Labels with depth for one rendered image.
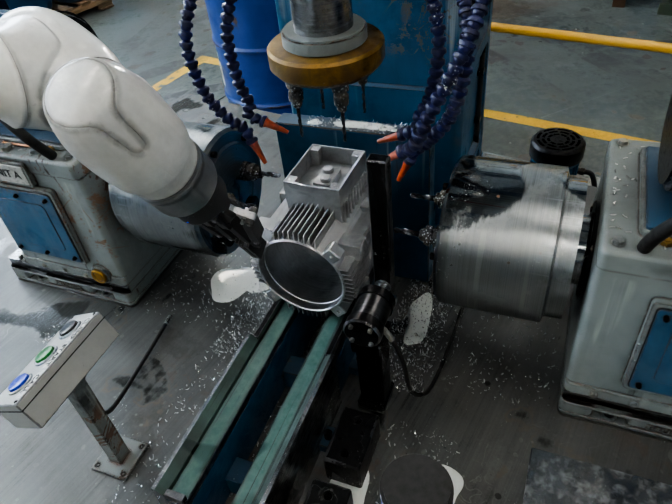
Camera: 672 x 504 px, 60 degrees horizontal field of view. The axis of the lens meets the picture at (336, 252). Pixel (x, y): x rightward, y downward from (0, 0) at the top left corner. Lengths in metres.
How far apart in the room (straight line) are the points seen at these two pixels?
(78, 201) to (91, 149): 0.60
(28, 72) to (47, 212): 0.59
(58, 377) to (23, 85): 0.40
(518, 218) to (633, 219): 0.15
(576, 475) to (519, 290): 0.26
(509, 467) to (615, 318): 0.29
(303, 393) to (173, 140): 0.47
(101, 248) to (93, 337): 0.37
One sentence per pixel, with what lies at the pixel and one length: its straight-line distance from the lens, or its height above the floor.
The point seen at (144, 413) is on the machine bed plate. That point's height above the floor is 0.80.
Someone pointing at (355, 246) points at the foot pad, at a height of 1.07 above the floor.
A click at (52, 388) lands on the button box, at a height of 1.06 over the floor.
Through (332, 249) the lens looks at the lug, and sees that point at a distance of 0.90.
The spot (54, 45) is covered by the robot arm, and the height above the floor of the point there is 1.46.
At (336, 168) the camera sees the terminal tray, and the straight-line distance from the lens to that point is 1.01.
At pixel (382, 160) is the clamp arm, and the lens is 0.79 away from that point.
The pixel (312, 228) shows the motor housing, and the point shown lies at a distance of 0.93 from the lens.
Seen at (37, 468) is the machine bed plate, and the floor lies 0.80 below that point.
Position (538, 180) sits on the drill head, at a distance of 0.91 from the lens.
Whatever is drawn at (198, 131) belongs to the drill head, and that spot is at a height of 1.16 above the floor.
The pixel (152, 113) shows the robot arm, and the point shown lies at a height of 1.42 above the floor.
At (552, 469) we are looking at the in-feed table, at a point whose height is 0.92.
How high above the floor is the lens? 1.68
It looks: 41 degrees down
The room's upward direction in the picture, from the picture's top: 7 degrees counter-clockwise
